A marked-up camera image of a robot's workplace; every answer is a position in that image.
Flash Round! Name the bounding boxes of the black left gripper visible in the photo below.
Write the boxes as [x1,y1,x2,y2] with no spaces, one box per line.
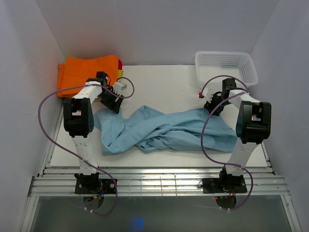
[98,87,124,114]

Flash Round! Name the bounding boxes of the folded orange trousers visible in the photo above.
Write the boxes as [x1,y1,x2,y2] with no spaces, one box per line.
[57,55,119,90]

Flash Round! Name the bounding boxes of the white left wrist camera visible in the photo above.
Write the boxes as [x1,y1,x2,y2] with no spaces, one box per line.
[112,81,127,94]

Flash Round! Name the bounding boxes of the light blue trousers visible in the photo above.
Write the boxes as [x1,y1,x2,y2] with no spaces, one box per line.
[94,105,237,155]

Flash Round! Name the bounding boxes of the folded red trousers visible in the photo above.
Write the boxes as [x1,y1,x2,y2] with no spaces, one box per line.
[118,60,123,70]

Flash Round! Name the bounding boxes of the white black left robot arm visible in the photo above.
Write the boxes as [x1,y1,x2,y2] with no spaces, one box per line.
[63,72,127,194]

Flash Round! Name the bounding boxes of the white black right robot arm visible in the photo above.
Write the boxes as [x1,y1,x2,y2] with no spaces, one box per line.
[202,75,271,194]

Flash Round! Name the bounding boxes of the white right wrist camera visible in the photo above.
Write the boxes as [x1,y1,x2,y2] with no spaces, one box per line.
[198,87,215,102]

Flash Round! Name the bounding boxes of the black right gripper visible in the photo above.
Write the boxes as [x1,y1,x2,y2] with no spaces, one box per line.
[203,91,230,116]

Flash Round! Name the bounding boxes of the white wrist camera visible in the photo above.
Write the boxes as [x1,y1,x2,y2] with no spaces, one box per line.
[198,87,215,102]
[112,81,127,94]

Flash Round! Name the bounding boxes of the white perforated plastic basket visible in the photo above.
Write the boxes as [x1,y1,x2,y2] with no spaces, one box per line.
[195,51,258,90]

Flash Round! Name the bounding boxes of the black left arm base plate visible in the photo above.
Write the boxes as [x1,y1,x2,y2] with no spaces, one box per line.
[74,178,116,195]

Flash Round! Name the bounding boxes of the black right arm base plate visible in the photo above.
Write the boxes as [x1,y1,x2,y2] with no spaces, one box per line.
[202,178,247,194]

